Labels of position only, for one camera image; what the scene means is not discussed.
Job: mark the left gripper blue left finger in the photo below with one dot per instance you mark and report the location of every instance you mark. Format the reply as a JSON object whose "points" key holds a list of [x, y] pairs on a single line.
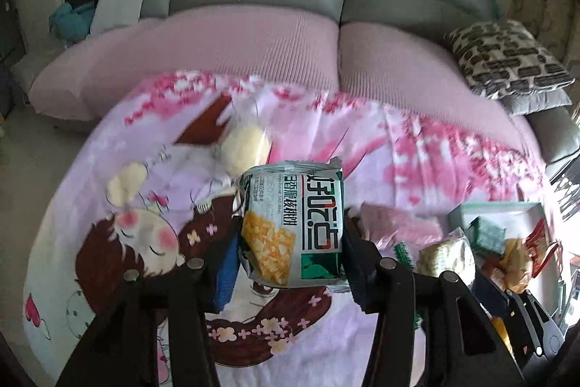
{"points": [[119, 347]]}

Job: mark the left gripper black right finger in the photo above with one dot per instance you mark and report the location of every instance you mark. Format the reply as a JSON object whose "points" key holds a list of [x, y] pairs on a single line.
{"points": [[462, 346]]}

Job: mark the yellow biscuit snack packet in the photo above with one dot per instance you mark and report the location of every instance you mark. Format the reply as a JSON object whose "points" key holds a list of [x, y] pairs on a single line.
{"points": [[514, 271]]}

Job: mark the grey green biscuit packet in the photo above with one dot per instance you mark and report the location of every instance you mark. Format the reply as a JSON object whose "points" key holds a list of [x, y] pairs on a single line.
{"points": [[293, 224]]}

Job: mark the clear packet green-edged round cake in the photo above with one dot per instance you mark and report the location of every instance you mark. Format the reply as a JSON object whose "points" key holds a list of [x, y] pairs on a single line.
{"points": [[452, 253]]}

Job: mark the red star-shaped snack packet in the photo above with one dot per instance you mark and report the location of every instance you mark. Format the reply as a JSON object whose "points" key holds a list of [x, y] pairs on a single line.
{"points": [[540, 246]]}

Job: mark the green snack packet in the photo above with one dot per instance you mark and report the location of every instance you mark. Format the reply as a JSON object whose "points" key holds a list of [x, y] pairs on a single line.
{"points": [[486, 237]]}

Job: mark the teal rimmed white tray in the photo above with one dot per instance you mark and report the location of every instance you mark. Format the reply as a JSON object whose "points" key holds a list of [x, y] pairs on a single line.
{"points": [[519, 219]]}

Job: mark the pink snack packet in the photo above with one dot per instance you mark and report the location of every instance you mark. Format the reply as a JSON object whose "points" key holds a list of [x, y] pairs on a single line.
{"points": [[387, 226]]}

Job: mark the pink floral cartoon blanket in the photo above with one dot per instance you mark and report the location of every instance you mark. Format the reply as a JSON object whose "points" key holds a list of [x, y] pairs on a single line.
{"points": [[164, 173]]}

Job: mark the clear wrapped round bun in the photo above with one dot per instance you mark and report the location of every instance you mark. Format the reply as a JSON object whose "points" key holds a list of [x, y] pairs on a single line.
{"points": [[243, 145]]}

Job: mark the grey pillow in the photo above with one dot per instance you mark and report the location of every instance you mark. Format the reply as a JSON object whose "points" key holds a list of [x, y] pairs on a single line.
{"points": [[522, 105]]}

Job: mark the black white patterned pillow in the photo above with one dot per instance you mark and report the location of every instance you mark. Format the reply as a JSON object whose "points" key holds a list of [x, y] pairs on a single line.
{"points": [[501, 59]]}

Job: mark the teal cloth bundle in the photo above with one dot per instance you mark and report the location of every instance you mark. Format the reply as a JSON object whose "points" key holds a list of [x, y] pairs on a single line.
{"points": [[71, 25]]}

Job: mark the patterned beige curtain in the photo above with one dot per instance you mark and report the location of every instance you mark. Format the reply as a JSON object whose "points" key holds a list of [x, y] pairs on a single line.
{"points": [[554, 23]]}

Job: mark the grey sofa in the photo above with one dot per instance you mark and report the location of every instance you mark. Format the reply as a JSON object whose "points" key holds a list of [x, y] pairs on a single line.
{"points": [[388, 50]]}

